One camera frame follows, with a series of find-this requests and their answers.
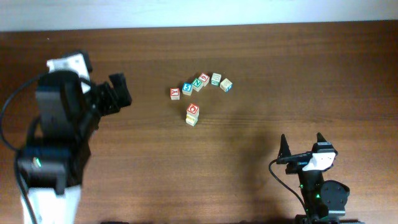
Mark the red I wooden block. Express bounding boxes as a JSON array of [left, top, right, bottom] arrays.
[[187, 103, 200, 118]]

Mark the yellow wooden block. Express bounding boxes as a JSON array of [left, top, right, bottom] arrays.
[[185, 115, 198, 126]]

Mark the blue letter wooden block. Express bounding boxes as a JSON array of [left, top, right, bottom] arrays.
[[220, 78, 233, 92]]

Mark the green letter wooden block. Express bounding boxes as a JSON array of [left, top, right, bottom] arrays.
[[211, 73, 221, 86]]

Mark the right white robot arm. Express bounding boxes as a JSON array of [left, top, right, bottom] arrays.
[[275, 133, 350, 224]]

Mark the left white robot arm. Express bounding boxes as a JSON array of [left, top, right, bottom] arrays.
[[14, 50, 132, 223]]

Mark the red Y wooden block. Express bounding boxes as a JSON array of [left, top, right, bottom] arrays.
[[170, 88, 180, 100]]

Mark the blue 5 wooden block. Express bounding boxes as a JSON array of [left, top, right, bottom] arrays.
[[182, 83, 193, 96]]

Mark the green N wooden block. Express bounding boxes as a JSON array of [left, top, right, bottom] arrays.
[[192, 78, 203, 91]]

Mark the red 9 wooden block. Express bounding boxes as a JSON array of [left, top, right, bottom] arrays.
[[198, 73, 210, 86]]

